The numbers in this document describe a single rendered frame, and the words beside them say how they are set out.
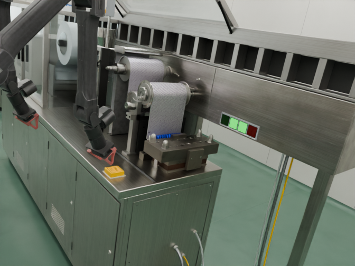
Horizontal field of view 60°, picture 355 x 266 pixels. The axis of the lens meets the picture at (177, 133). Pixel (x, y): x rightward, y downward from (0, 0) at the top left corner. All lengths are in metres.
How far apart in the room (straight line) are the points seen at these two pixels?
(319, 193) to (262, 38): 0.78
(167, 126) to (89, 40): 0.82
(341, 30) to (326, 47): 2.56
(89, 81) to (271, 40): 0.85
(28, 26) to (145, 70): 1.01
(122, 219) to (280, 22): 3.44
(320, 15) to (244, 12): 1.11
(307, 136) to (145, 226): 0.86
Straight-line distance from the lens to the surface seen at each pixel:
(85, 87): 1.09
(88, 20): 1.06
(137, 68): 1.81
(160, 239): 1.72
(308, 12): 4.17
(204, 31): 1.82
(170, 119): 1.73
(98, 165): 1.60
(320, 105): 1.39
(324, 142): 1.39
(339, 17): 4.00
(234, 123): 1.63
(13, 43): 0.92
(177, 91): 1.71
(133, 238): 1.59
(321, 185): 1.61
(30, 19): 0.94
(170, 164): 1.58
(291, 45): 1.48
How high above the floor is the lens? 1.59
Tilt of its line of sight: 18 degrees down
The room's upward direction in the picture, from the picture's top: 9 degrees clockwise
